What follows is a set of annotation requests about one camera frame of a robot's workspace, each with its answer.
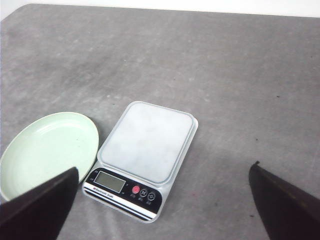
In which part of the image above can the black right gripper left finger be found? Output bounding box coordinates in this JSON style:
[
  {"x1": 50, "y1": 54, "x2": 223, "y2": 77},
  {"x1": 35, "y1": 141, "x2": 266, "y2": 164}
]
[{"x1": 0, "y1": 167, "x2": 79, "y2": 240}]

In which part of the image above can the silver digital kitchen scale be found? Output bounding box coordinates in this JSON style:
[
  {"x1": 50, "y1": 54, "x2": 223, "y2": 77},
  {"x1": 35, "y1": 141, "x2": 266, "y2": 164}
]
[{"x1": 82, "y1": 101, "x2": 199, "y2": 224}]

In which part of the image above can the light green plate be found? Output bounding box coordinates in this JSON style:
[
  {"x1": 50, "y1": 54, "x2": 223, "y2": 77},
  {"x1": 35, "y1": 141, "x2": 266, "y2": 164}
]
[{"x1": 0, "y1": 112, "x2": 99, "y2": 201}]

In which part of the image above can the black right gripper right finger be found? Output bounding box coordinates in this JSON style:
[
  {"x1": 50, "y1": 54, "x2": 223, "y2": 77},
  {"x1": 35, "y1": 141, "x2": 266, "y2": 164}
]
[{"x1": 248, "y1": 161, "x2": 320, "y2": 240}]

